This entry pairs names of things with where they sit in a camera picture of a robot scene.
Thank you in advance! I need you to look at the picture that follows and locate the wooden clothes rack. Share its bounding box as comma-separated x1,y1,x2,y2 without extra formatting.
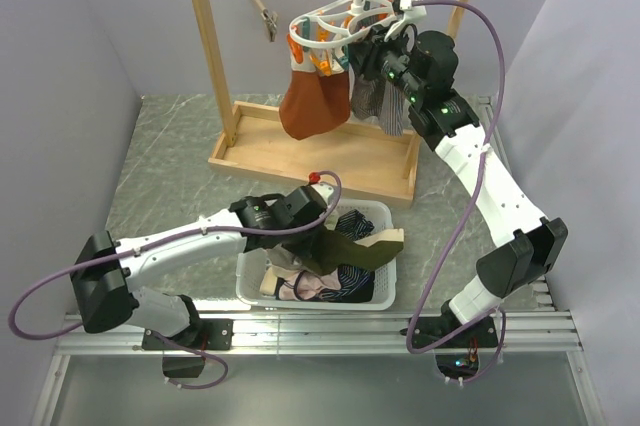
192,0,466,206

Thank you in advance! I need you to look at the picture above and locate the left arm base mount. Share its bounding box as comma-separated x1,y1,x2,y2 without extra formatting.
140,318,234,382

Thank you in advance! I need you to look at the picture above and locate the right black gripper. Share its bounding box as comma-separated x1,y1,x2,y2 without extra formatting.
341,21,424,104

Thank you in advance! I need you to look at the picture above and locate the grey striped underwear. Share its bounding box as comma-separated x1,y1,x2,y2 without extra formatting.
347,16,404,137

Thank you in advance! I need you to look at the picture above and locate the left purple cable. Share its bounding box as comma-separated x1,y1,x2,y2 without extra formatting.
8,169,344,389

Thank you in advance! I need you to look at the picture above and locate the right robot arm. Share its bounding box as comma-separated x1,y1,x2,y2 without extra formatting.
348,28,568,346

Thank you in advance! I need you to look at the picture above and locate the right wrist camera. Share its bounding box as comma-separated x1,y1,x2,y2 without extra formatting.
384,0,427,42

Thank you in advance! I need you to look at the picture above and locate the beige underwear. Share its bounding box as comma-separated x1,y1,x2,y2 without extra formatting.
266,246,304,279

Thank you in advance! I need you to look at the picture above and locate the white plastic laundry basket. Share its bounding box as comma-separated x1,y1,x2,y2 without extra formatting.
236,199,404,312

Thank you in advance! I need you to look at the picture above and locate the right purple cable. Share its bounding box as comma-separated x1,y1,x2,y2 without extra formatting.
405,0,507,385

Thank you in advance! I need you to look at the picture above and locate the orange white underwear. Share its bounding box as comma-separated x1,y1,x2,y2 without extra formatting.
279,34,351,140

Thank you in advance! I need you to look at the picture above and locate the olive green underwear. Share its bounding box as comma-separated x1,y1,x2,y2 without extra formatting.
302,228,405,276

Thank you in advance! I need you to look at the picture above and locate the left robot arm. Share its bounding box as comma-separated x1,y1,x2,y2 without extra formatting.
70,182,337,348

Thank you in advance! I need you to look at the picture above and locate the purple cable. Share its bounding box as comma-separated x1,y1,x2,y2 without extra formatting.
8,169,344,389
405,0,507,385

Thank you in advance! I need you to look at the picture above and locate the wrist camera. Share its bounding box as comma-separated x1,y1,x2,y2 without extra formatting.
308,172,336,210
384,0,427,42

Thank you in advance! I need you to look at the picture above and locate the white round clip hanger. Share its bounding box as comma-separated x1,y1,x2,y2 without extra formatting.
287,0,394,70

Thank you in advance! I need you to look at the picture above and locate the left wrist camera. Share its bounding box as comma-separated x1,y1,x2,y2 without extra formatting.
308,172,336,210

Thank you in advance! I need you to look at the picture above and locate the pink underwear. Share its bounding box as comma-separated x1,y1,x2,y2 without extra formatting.
259,266,341,301

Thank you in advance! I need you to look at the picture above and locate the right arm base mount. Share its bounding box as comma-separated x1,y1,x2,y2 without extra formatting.
411,314,506,385

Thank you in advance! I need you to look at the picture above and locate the aluminium rail frame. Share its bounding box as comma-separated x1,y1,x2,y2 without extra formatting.
29,95,606,426

